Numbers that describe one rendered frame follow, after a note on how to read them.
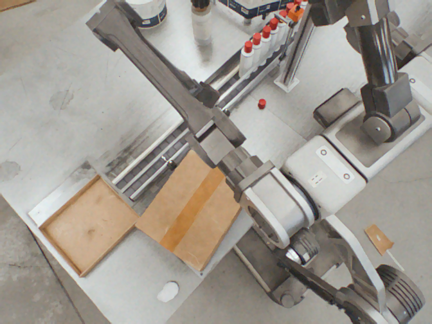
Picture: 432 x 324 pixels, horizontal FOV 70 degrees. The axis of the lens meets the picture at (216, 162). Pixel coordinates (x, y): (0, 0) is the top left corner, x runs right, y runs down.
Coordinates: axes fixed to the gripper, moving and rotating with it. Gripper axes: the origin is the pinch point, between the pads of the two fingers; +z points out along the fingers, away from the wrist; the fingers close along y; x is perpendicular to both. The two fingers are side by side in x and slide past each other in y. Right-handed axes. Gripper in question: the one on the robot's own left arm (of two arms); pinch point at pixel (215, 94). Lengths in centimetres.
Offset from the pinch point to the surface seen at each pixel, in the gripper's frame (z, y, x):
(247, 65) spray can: 6.8, -1.8, -16.3
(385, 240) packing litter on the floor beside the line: 95, -115, 29
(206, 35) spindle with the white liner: 11.2, 24.0, -15.0
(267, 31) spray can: 6.1, -1.2, -31.1
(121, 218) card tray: -32, -7, 54
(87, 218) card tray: -38, 2, 62
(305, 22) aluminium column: -1.6, -13.9, -40.9
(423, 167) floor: 135, -107, -18
